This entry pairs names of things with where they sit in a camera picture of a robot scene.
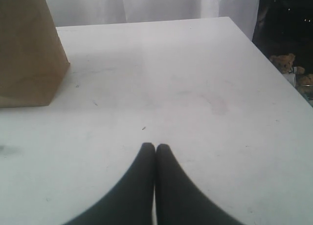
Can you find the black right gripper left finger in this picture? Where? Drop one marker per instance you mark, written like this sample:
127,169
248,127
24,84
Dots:
130,201

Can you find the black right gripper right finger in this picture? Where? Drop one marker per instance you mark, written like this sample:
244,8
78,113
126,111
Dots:
178,200

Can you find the brown paper shopping bag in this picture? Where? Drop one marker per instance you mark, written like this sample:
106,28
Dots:
33,61

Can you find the brown teddy bear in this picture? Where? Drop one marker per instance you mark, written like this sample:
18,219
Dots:
305,84
284,63

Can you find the white backdrop curtain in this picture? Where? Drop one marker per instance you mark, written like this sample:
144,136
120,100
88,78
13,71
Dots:
87,12

